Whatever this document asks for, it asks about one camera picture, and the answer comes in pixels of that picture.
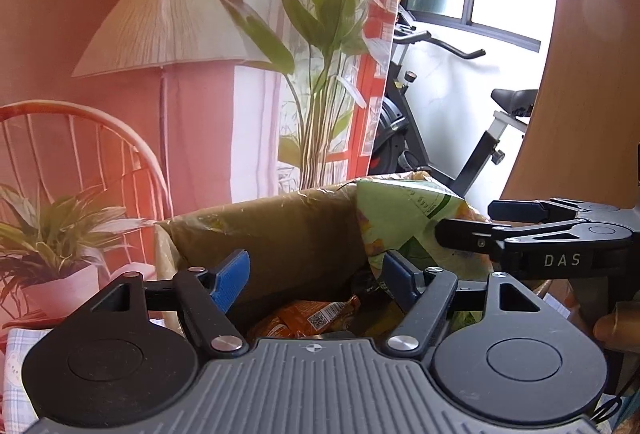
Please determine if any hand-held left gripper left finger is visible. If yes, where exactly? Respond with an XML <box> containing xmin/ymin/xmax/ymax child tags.
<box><xmin>82</xmin><ymin>250</ymin><xmax>251</xmax><ymax>358</ymax></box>

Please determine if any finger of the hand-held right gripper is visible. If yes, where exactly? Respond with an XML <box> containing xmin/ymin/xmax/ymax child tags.
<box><xmin>488</xmin><ymin>197</ymin><xmax>640</xmax><ymax>230</ymax></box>
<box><xmin>434</xmin><ymin>218</ymin><xmax>629</xmax><ymax>273</ymax></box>

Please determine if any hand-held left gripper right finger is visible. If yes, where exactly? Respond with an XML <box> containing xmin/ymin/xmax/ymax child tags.
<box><xmin>382</xmin><ymin>251</ymin><xmax>556</xmax><ymax>358</ymax></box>

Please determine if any green snack bag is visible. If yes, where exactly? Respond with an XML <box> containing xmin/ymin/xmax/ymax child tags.
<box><xmin>354</xmin><ymin>178</ymin><xmax>501</xmax><ymax>331</ymax></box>

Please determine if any yellow-green plastic bag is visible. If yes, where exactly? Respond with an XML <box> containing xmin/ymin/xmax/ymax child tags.
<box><xmin>155</xmin><ymin>170</ymin><xmax>584</xmax><ymax>346</ymax></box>

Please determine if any orange snack packet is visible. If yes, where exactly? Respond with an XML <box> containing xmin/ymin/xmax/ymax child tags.
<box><xmin>247</xmin><ymin>296</ymin><xmax>362</xmax><ymax>341</ymax></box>

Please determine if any person's right hand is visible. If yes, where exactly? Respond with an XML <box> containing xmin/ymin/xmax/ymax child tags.
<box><xmin>594</xmin><ymin>301</ymin><xmax>640</xmax><ymax>356</ymax></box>

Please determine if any black exercise bike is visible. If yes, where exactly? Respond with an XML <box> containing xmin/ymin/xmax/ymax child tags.
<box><xmin>370</xmin><ymin>11</ymin><xmax>539</xmax><ymax>195</ymax></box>

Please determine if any wooden board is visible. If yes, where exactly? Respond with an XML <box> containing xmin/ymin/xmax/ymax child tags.
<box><xmin>499</xmin><ymin>0</ymin><xmax>640</xmax><ymax>215</ymax></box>

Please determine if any checked tablecloth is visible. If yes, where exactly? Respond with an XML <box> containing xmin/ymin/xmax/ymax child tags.
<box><xmin>0</xmin><ymin>326</ymin><xmax>52</xmax><ymax>434</ymax></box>

